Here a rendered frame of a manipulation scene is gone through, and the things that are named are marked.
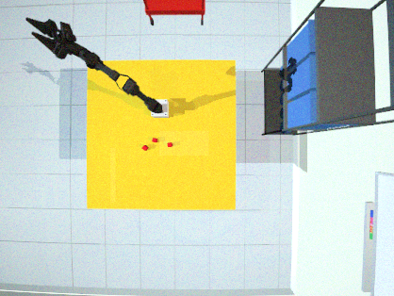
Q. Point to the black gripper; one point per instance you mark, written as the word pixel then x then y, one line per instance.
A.
pixel 56 45

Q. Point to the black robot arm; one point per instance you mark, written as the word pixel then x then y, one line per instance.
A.
pixel 94 62

